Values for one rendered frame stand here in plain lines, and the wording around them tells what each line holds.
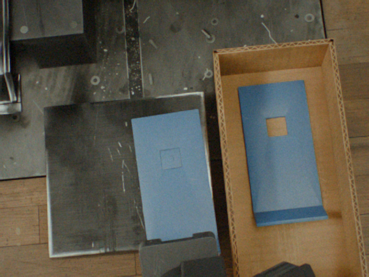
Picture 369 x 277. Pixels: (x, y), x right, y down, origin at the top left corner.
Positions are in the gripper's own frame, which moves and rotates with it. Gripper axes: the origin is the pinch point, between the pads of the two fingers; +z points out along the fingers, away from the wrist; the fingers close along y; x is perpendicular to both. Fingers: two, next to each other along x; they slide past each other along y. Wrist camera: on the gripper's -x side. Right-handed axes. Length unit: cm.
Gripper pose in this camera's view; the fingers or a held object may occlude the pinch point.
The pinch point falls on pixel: (182, 253)
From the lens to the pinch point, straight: 72.4
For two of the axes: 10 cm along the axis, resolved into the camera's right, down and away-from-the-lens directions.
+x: -9.9, 1.5, 0.0
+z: -0.4, -2.6, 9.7
